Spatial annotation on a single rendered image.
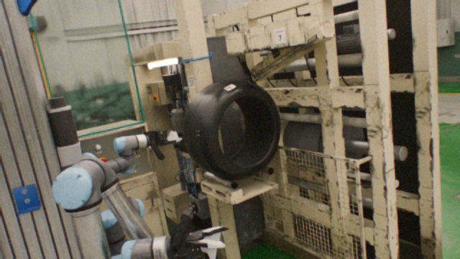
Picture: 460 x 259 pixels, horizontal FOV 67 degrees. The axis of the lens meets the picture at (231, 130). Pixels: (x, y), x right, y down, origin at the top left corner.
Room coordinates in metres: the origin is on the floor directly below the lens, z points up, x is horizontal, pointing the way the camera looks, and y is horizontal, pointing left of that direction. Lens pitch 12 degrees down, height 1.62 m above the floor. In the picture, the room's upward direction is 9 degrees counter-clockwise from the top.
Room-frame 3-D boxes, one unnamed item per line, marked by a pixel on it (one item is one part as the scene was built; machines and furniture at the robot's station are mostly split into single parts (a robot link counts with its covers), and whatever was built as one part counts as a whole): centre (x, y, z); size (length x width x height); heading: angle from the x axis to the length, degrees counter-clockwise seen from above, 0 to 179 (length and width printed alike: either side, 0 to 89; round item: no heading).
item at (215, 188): (2.07, 0.12, 0.83); 0.36 x 0.09 x 0.06; 32
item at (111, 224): (1.67, 0.68, 0.88); 0.13 x 0.12 x 0.14; 147
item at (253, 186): (2.15, 0.00, 0.80); 0.37 x 0.36 x 0.02; 122
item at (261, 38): (2.20, -0.31, 1.71); 0.61 x 0.25 x 0.15; 32
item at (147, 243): (1.07, 0.36, 1.04); 0.11 x 0.08 x 0.09; 86
